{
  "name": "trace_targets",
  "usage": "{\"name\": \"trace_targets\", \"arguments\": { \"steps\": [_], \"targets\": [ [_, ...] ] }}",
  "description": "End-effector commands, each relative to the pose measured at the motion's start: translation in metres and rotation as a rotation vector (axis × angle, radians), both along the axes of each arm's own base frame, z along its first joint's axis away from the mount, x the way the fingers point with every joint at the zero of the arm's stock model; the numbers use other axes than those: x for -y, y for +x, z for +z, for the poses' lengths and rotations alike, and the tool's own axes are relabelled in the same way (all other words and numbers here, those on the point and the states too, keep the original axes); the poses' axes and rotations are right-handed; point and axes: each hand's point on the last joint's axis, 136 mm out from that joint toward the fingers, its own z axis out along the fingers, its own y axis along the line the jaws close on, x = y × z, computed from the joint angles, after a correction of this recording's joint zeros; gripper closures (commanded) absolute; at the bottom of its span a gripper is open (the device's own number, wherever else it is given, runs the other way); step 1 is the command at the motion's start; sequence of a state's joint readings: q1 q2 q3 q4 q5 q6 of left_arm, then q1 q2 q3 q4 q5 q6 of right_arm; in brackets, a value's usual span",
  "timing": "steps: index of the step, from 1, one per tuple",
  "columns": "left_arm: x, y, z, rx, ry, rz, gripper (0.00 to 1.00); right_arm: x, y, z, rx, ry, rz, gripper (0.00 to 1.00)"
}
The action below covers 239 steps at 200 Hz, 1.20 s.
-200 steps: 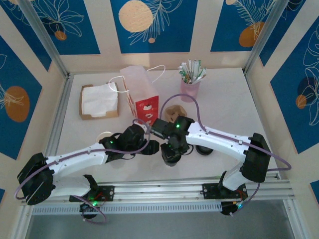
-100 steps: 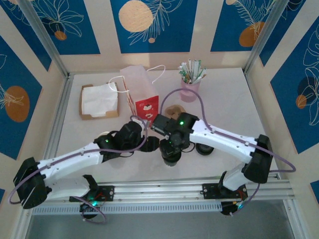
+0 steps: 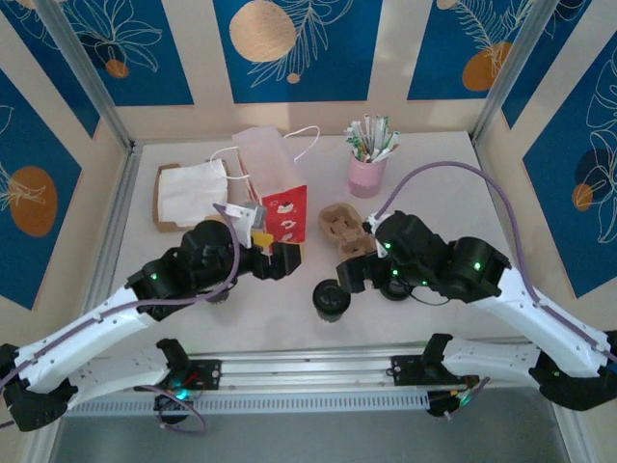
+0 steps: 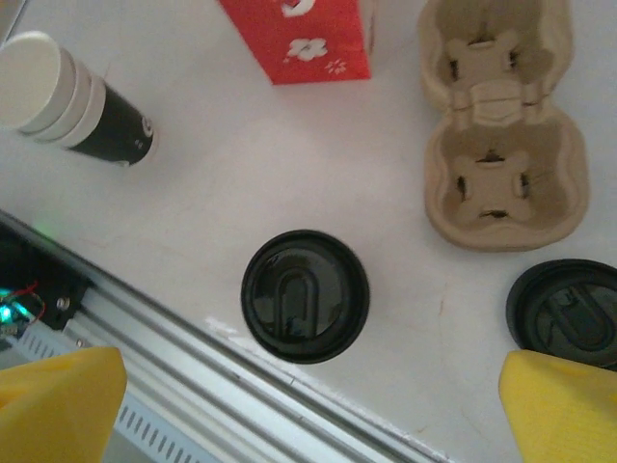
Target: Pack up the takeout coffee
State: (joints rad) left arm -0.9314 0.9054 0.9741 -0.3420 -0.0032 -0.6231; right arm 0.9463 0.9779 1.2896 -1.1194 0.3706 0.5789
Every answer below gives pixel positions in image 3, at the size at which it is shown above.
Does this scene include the black plastic cup lid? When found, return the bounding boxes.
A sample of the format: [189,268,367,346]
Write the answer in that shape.
[311,278,352,317]
[379,282,414,303]

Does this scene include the red and white paper bag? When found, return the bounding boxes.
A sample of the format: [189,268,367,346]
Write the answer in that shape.
[210,124,322,252]

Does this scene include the brown pulp cup carrier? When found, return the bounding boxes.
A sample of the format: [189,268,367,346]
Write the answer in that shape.
[318,202,377,259]

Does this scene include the white napkins on brown tray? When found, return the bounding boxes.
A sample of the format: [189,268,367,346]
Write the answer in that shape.
[152,163,231,234]

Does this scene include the pink straw holder cup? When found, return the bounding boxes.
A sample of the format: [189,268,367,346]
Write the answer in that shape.
[347,149,389,199]

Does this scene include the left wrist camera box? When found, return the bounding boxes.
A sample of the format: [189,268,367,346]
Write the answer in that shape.
[225,201,269,250]

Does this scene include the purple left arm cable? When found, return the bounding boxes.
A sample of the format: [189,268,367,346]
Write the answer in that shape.
[0,202,242,434]

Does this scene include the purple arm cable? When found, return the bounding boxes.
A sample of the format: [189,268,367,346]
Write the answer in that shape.
[378,161,617,421]
[0,202,242,434]

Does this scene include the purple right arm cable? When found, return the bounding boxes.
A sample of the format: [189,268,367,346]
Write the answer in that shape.
[378,161,617,421]

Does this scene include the aluminium side rail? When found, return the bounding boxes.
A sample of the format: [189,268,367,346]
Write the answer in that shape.
[94,142,144,295]

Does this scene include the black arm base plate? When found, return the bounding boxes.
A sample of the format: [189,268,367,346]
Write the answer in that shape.
[390,354,438,387]
[180,359,223,393]

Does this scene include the aluminium front frame rail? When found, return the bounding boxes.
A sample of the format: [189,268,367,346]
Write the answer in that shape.
[40,340,573,401]

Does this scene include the aluminium frame post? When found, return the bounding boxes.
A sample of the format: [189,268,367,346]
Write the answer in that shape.
[470,0,551,146]
[33,0,136,150]

